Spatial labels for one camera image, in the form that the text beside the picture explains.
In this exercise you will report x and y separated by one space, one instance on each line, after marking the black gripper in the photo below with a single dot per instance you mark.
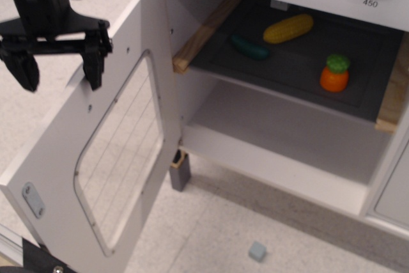
63 31

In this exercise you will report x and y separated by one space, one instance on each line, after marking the white toy oven door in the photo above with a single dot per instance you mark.
99 157

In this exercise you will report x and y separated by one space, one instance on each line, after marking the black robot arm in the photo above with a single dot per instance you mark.
52 27

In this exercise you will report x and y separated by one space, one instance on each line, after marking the dark grey oven shelf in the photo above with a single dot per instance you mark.
294 67

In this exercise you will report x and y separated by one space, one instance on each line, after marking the metal door catch plate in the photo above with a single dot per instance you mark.
33 200

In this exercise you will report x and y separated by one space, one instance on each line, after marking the grey leg foot cap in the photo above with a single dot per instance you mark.
180 171

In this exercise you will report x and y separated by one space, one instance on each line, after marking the green toy cucumber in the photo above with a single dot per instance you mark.
249 49

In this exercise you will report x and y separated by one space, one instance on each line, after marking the yellow toy corn cob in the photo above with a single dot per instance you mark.
288 29

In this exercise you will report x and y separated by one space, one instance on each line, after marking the white toy kitchen cabinet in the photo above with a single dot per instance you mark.
331 158

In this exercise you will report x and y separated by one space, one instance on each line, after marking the small grey cube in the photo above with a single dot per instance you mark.
257 251

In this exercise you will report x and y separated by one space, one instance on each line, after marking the orange toy carrot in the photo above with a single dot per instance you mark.
335 76

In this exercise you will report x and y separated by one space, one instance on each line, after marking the white lower right door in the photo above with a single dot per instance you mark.
392 205

